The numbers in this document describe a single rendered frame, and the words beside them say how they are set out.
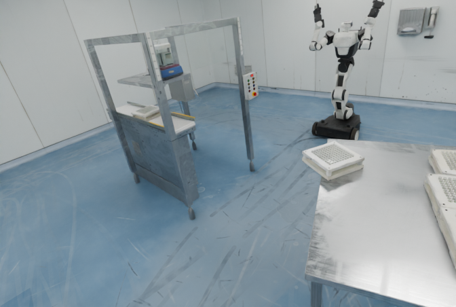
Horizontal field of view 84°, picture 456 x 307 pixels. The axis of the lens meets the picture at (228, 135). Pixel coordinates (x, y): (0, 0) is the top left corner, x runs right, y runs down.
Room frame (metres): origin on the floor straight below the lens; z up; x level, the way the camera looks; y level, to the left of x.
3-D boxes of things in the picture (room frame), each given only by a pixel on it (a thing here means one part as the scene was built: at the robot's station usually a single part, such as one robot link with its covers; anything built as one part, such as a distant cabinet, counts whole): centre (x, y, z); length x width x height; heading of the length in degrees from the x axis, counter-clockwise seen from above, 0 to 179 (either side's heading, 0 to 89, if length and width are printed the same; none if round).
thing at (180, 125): (2.58, 0.84, 0.89); 1.35 x 0.25 x 0.05; 44
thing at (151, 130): (2.58, 0.84, 0.86); 1.30 x 0.29 x 0.10; 44
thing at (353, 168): (1.26, -0.59, 0.88); 0.24 x 0.24 x 0.02; 16
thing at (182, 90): (2.25, 0.35, 1.22); 0.22 x 0.11 x 0.20; 44
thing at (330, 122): (3.27, -1.65, 0.19); 0.64 x 0.52 x 0.33; 134
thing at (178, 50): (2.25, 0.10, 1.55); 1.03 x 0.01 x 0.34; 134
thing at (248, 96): (2.61, -0.31, 1.05); 0.17 x 0.06 x 0.26; 134
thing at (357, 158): (1.26, -0.59, 0.93); 0.25 x 0.24 x 0.02; 106
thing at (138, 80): (2.30, 0.59, 1.33); 0.62 x 0.38 x 0.04; 44
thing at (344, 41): (3.28, -1.66, 1.23); 0.34 x 0.30 x 0.36; 44
